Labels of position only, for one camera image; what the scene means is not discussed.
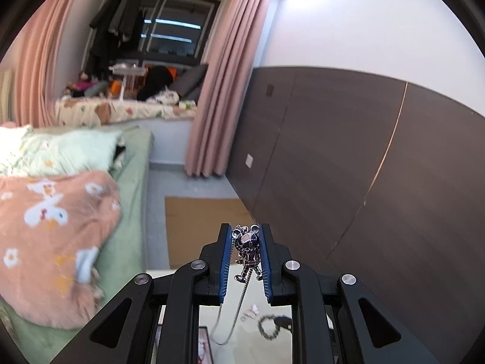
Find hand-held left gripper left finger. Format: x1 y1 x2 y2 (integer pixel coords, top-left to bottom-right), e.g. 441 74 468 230
49 223 233 364

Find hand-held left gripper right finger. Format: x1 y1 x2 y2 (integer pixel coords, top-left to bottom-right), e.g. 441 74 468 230
259 223 442 364

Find silver bear pendant necklace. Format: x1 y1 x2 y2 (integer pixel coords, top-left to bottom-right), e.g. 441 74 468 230
210 224 263 346

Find black gift box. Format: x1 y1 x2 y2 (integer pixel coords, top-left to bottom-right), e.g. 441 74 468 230
199 325 214 364

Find cardboard floor sheet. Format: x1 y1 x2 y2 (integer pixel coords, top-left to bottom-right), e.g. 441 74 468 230
164 196 262 270

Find bed with green sheet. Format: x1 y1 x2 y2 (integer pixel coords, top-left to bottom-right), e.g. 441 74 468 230
0 125 154 364

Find white plush toy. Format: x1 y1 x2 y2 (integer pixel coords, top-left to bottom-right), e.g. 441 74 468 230
145 89 181 105

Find pink curtain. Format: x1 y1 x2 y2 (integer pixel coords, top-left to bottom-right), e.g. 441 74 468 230
184 0 282 179
0 0 90 128

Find floral window seat cushion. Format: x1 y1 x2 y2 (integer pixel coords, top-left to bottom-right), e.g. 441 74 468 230
55 96 198 128

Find pink floral blanket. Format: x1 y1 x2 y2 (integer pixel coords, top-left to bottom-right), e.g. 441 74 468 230
0 169 123 331

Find grey pillow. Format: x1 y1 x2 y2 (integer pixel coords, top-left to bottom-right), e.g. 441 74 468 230
172 63 209 101

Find black bag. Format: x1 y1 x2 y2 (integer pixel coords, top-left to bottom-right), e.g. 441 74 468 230
137 65 176 101

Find pale green pillow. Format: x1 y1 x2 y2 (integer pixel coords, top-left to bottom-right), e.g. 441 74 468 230
0 123 126 177

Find small white folding table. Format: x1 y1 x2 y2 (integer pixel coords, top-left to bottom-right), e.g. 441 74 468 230
109 60 147 101

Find window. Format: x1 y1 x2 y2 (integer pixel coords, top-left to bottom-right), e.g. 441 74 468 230
138 0 222 67

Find dark hanging clothes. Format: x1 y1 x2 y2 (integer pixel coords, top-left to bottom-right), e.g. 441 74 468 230
89 0 145 80

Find black bead bracelet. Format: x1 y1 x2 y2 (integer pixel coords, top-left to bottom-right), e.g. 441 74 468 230
257 313 293 340

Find dark wood wall panel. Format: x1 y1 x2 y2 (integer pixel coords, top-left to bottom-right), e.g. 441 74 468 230
226 66 485 312

